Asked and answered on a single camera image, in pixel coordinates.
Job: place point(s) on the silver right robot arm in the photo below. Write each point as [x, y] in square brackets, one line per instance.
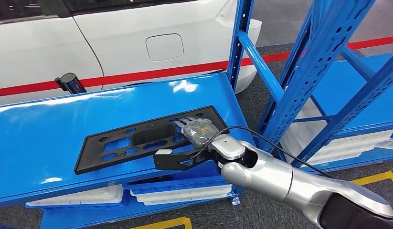
[269, 177]

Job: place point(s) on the red barrier belt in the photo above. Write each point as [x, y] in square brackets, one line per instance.
[152, 73]

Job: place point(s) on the white plastic crate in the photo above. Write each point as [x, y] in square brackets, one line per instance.
[183, 202]
[341, 156]
[183, 197]
[183, 190]
[357, 142]
[389, 145]
[88, 194]

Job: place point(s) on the black plastic plate bracket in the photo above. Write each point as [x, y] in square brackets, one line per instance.
[92, 161]

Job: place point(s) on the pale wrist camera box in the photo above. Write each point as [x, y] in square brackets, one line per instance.
[171, 162]

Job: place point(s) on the blue metal shelf rack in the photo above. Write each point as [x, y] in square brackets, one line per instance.
[341, 94]
[41, 142]

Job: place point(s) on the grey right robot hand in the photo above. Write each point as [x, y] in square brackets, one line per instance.
[201, 132]

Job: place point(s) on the black stanchion post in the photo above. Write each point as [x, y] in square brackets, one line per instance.
[70, 82]

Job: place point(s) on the white car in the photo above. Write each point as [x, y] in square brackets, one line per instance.
[120, 41]

